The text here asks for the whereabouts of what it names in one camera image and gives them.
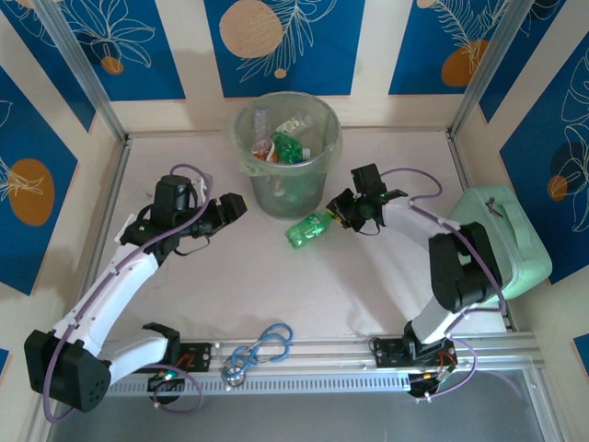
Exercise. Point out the green soda bottle yellow cap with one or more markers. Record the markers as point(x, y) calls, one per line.
point(306, 230)
point(287, 149)

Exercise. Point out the clear bottle purple label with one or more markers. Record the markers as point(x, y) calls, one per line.
point(260, 129)

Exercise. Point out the milky clear bottle green cap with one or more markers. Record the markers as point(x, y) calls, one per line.
point(291, 125)

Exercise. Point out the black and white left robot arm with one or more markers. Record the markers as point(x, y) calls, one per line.
point(106, 294)

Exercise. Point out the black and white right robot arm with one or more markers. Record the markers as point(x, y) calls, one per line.
point(460, 271)

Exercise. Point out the translucent grey-green plastic bin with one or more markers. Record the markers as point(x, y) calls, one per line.
point(294, 198)

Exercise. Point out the blue stethoscope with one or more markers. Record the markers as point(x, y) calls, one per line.
point(235, 377)

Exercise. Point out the mint green carry case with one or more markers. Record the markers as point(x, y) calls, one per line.
point(520, 248)

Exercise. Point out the grey metal panel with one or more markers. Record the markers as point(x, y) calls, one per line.
point(299, 419)

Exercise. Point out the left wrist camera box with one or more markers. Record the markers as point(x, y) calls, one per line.
point(204, 180)

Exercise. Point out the aluminium table edge rail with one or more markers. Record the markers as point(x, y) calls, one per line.
point(115, 184)

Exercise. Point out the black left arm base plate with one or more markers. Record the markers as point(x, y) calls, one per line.
point(202, 357)

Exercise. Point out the wide aluminium base rail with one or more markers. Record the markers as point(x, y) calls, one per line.
point(331, 354)

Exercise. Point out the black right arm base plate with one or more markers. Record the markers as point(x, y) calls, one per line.
point(386, 354)

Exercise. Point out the aluminium frame post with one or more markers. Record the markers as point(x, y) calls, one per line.
point(492, 64)
point(80, 64)

